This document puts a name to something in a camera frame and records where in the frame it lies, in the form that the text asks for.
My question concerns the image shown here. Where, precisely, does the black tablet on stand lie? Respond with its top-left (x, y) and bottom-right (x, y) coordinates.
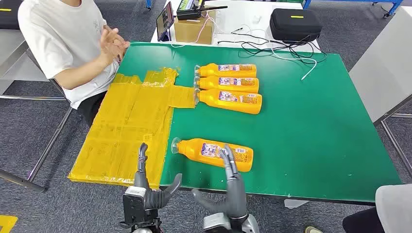
top-left (156, 1), bottom-right (175, 42)

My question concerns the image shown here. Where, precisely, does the brown cardboard box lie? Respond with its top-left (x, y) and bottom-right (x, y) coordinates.
top-left (173, 11), bottom-right (217, 45)

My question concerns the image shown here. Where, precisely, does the white cable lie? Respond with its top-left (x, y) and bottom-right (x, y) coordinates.
top-left (270, 42), bottom-right (318, 81)

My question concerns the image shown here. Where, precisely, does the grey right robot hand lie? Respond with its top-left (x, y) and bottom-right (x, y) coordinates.
top-left (192, 145), bottom-right (249, 221)

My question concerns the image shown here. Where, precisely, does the yellow tape mat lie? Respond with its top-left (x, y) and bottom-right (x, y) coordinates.
top-left (68, 67), bottom-right (198, 190)

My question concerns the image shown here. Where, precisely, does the person's right hand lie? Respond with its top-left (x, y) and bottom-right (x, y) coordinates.
top-left (97, 27), bottom-right (127, 66)

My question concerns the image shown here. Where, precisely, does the black cable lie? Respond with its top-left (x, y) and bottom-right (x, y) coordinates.
top-left (218, 27), bottom-right (327, 65)

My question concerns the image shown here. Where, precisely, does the person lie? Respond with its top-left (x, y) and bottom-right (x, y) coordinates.
top-left (342, 183), bottom-right (412, 233)
top-left (17, 0), bottom-right (131, 128)

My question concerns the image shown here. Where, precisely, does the pink cable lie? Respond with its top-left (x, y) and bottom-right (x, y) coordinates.
top-left (171, 11), bottom-right (223, 48)

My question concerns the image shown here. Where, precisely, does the black zip case yellow tag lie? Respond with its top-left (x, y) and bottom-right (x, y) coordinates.
top-left (0, 0), bottom-right (23, 30)
top-left (270, 8), bottom-right (323, 43)

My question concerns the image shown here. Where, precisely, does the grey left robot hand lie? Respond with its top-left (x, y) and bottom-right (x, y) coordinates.
top-left (133, 143), bottom-right (183, 210)

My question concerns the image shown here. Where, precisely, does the white table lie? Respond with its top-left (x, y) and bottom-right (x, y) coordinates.
top-left (150, 0), bottom-right (322, 54)

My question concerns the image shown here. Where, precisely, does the white table foot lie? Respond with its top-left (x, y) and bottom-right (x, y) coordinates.
top-left (284, 199), bottom-right (310, 210)

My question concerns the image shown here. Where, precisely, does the black remote controller with antenna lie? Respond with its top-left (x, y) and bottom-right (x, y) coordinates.
top-left (176, 0), bottom-right (228, 21)

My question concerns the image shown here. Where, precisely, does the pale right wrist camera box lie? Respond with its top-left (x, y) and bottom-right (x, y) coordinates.
top-left (202, 213), bottom-right (232, 233)

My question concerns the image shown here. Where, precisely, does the grey table with metal frame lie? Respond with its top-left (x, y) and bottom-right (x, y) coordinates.
top-left (348, 6), bottom-right (412, 179)

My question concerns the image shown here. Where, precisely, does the person's left hand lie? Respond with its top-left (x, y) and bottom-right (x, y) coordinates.
top-left (105, 25), bottom-right (131, 55)

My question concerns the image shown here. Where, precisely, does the grey metal table with legs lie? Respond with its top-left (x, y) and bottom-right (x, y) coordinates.
top-left (0, 29), bottom-right (73, 194)

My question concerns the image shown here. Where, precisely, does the orange detergent bottle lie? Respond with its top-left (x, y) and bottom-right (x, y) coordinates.
top-left (194, 76), bottom-right (260, 94)
top-left (194, 63), bottom-right (258, 79)
top-left (194, 88), bottom-right (263, 115)
top-left (171, 137), bottom-right (254, 173)

